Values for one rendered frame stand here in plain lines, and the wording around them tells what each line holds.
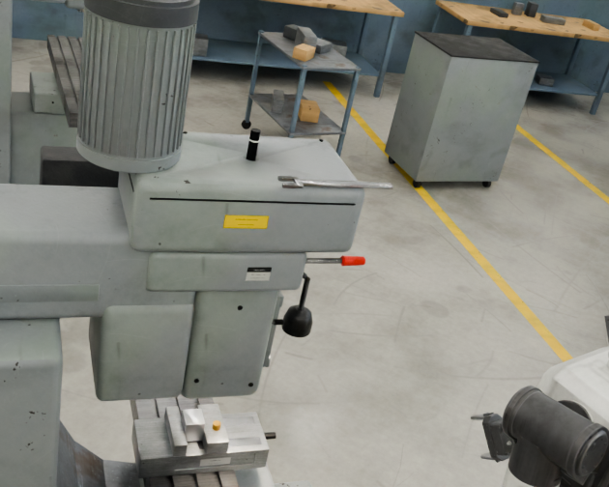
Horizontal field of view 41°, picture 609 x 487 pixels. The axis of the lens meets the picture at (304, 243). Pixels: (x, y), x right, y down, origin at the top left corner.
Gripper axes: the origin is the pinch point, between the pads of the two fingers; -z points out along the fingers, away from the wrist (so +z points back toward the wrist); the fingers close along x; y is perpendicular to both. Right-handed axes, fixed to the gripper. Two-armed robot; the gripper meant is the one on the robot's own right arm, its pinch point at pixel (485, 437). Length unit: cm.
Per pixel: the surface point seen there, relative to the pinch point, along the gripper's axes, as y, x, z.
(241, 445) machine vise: 54, 13, -35
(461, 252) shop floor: -237, 55, -256
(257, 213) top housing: 68, 65, 31
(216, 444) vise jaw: 62, 16, -33
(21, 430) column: 114, 35, 2
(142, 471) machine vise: 80, 14, -41
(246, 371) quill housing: 64, 34, 1
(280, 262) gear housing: 61, 55, 23
